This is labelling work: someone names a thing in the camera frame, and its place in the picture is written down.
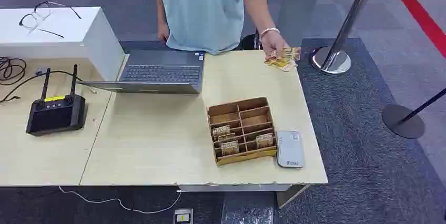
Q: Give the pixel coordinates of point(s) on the person's right hand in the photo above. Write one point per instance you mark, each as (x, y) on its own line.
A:
(162, 33)

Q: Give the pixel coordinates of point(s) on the person's left hand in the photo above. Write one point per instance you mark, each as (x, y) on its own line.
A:
(272, 44)

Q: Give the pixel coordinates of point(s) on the grey laptop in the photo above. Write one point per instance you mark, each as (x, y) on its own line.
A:
(162, 72)

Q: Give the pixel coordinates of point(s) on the person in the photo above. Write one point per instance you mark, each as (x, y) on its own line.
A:
(205, 10)

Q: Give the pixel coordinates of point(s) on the white box riser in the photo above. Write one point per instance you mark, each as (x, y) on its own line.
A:
(66, 31)

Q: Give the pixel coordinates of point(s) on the yellow printed card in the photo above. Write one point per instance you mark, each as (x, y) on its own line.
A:
(221, 131)
(264, 140)
(230, 148)

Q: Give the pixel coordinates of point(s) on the grey card reader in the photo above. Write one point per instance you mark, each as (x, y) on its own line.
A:
(290, 150)

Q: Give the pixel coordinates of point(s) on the wooden card box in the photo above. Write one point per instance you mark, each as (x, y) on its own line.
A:
(244, 158)

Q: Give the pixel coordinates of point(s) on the black-framed eyeglasses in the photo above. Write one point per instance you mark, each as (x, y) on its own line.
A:
(35, 17)

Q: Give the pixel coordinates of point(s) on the black router with antennas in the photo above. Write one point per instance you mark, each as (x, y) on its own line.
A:
(55, 114)

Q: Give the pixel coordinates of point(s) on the wooden table leg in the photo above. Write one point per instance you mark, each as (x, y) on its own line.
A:
(289, 196)

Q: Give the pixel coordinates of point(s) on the plastic-wrapped black robot leg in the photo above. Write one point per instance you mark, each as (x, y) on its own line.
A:
(248, 208)

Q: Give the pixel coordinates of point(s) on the floor socket box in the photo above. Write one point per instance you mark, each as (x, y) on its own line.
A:
(183, 217)

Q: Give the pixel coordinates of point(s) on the silver stanchion post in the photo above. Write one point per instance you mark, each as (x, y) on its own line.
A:
(331, 60)

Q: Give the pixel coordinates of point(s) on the black stanchion post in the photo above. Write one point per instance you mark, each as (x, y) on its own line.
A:
(402, 122)

